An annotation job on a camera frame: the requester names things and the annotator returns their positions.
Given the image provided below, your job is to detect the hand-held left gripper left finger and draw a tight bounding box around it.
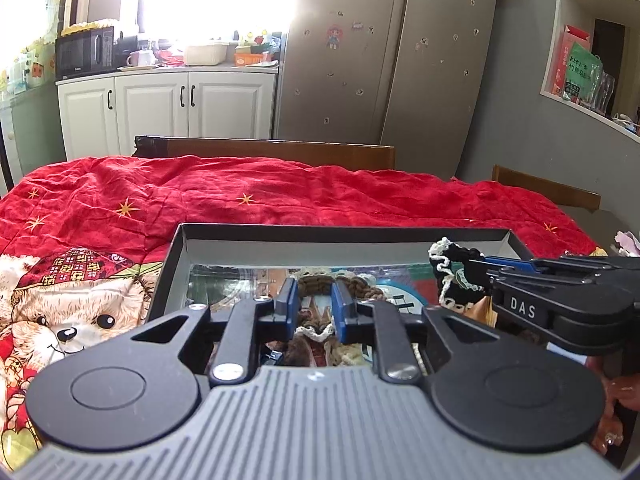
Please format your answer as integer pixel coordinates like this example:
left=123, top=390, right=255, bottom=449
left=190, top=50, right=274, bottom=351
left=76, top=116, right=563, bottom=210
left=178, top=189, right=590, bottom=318
left=131, top=277, right=299, bottom=387

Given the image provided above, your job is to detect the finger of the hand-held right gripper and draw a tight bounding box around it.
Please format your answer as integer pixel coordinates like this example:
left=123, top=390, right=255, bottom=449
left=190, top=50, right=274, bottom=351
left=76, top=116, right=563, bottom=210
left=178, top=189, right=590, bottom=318
left=462, top=266, right=640, bottom=286
left=467, top=255, right=640, bottom=271

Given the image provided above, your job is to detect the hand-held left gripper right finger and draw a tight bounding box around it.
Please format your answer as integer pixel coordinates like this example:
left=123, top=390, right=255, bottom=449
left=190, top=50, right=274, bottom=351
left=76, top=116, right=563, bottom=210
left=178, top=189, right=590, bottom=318
left=331, top=280, right=506, bottom=387

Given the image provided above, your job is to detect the cream crochet scrunchie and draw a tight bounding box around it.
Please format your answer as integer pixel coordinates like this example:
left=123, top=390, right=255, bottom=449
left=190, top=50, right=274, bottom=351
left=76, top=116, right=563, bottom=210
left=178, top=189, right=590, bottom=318
left=295, top=269, right=383, bottom=306

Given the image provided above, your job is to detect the brown scrunchie cream lace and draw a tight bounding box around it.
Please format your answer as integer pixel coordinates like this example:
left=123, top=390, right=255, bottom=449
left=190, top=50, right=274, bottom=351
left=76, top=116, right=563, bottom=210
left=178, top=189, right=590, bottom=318
left=285, top=310, right=363, bottom=367

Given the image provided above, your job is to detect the black scrunchie cream lace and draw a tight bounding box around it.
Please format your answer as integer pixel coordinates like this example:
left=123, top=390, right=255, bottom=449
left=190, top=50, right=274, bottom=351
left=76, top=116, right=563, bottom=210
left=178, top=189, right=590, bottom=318
left=429, top=236, right=497, bottom=312

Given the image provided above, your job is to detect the black shallow box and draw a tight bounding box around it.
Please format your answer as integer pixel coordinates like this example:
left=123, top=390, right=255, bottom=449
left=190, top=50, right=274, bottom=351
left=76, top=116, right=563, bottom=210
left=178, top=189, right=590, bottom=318
left=146, top=223, right=547, bottom=376

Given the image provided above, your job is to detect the person's right hand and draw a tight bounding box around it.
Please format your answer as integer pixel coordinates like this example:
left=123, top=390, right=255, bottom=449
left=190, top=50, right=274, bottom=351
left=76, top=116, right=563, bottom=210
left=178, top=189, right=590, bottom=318
left=595, top=375, right=640, bottom=456

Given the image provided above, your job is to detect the short wooden chair back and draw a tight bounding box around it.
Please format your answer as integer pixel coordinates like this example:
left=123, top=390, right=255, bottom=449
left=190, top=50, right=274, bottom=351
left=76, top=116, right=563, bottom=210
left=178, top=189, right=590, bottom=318
left=491, top=164, right=602, bottom=212

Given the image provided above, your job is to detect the red printed blanket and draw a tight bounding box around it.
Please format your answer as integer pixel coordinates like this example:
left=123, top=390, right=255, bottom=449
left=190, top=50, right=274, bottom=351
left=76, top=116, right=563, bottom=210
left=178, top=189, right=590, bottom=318
left=0, top=155, right=599, bottom=461

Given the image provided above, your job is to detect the long wooden chair back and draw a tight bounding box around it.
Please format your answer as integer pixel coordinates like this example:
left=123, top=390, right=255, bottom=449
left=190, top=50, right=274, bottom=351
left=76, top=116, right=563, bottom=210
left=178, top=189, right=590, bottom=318
left=132, top=135, right=396, bottom=171

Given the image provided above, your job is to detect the green bag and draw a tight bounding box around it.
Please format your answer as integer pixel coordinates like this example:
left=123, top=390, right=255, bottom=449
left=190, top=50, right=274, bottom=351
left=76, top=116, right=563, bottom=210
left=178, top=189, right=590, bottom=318
left=562, top=42, right=604, bottom=105

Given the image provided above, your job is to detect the white kitchen cabinet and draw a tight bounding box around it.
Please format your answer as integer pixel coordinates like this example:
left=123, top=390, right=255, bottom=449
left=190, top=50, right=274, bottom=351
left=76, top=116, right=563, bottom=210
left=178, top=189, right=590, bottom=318
left=56, top=67, right=279, bottom=162

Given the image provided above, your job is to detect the grey double-door fridge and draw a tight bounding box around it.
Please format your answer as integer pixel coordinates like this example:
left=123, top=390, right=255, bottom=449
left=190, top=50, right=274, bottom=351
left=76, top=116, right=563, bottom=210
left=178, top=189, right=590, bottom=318
left=272, top=0, right=501, bottom=181

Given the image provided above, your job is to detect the white plastic basin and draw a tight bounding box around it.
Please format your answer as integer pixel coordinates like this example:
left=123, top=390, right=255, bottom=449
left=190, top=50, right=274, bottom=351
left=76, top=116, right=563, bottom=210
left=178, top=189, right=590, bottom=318
left=184, top=44, right=229, bottom=66

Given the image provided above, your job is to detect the black microwave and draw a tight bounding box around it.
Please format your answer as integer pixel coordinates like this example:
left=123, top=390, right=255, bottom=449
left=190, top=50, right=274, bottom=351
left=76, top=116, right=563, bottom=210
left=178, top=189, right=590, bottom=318
left=55, top=27, right=119, bottom=81

